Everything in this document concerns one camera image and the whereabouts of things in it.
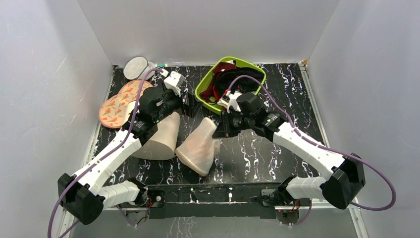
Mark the dark red garment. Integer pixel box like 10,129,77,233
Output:
199,60,237,105

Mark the white folded garment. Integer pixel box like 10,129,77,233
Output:
217,98,230,111

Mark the green plastic basket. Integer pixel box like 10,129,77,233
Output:
195,57,266,115

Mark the purple cable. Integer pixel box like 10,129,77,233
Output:
226,74,397,226
47,67,165,238

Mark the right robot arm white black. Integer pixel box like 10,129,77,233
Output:
213,93,366,209

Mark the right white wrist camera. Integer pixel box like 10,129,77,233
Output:
221,90,242,113

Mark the beige mesh cylindrical laundry bag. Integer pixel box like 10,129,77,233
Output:
175,118,221,176

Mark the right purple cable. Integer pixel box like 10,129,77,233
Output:
226,74,397,226

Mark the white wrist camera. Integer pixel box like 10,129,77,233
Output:
221,90,242,113
161,69,185,97

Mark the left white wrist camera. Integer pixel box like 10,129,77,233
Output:
161,69,185,97

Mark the floral peach bra wash bag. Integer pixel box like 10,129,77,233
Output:
99,80,142,129

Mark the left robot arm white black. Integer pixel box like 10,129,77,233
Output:
57,87,201,225

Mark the black lace bra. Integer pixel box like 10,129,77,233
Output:
213,67,265,100

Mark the white grey-trimmed mesh bag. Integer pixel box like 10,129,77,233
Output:
123,56,157,80

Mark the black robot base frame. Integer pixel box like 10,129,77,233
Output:
122,182,310,225

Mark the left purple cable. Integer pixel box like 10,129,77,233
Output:
47,67,165,238

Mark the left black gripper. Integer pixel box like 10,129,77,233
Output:
154,81,203,124

